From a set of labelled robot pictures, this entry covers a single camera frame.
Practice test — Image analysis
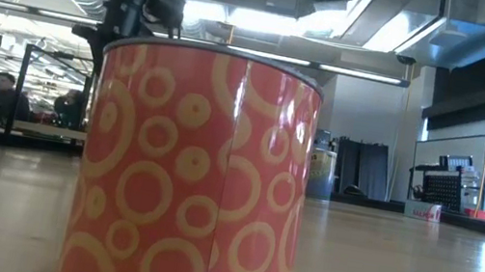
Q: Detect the silver ventilation hood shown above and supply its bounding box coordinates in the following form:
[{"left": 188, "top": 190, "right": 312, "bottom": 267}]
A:
[{"left": 337, "top": 0, "right": 485, "bottom": 78}]

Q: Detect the white salmon can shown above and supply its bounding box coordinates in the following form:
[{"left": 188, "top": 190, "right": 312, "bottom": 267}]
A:
[{"left": 402, "top": 198, "right": 444, "bottom": 224}]

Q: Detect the black aluminium rig frame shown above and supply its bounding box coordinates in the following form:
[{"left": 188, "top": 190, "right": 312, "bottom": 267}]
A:
[{"left": 0, "top": 126, "right": 485, "bottom": 235}]

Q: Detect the dark display screen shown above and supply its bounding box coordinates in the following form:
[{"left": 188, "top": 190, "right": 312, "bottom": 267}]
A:
[{"left": 313, "top": 127, "right": 339, "bottom": 152}]

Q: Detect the person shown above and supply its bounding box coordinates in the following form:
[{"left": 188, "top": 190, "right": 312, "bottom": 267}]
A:
[
  {"left": 0, "top": 70, "right": 37, "bottom": 131},
  {"left": 50, "top": 85, "right": 88, "bottom": 132}
]

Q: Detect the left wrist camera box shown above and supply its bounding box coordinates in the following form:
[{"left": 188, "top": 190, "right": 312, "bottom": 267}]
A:
[{"left": 140, "top": 0, "right": 191, "bottom": 42}]

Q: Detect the long ceiling light bar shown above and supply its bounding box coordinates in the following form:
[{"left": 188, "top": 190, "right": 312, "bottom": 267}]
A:
[{"left": 0, "top": 0, "right": 415, "bottom": 90}]

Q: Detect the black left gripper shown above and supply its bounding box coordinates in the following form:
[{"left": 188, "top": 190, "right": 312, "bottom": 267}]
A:
[{"left": 64, "top": 0, "right": 157, "bottom": 88}]

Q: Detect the red bin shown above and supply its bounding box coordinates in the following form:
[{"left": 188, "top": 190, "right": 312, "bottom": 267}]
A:
[{"left": 462, "top": 206, "right": 485, "bottom": 222}]

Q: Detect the black perforated cart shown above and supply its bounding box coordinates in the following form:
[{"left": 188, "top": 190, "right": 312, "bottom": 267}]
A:
[{"left": 404, "top": 147, "right": 485, "bottom": 217}]

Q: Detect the black folding panel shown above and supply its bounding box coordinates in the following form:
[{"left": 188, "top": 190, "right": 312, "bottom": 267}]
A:
[{"left": 330, "top": 136, "right": 396, "bottom": 203}]

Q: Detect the whiteboard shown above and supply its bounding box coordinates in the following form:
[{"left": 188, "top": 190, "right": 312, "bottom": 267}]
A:
[{"left": 406, "top": 123, "right": 485, "bottom": 213}]

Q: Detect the red can with ring pattern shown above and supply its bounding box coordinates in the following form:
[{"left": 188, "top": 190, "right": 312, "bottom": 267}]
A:
[{"left": 56, "top": 26, "right": 331, "bottom": 272}]

